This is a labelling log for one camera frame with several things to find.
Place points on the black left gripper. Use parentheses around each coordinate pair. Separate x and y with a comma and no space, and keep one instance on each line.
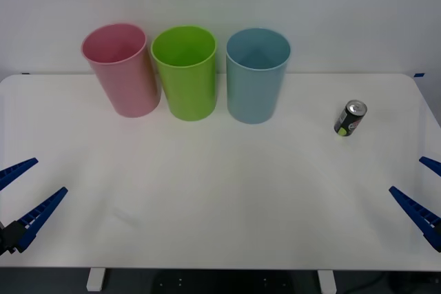
(6,239)

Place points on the black drink can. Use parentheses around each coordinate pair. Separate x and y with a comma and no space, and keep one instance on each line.
(348,121)

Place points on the white table leg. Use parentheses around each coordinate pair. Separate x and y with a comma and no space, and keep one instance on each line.
(95,279)
(326,282)

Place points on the green plastic waste bin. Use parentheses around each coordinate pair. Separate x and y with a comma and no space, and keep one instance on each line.
(189,91)

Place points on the pale blue plastic waste bin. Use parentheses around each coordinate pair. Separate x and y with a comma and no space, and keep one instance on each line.
(253,94)

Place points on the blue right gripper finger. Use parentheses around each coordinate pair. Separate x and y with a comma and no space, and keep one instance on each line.
(420,213)
(432,165)

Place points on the pink plastic waste bin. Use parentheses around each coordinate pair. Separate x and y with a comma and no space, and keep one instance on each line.
(127,80)

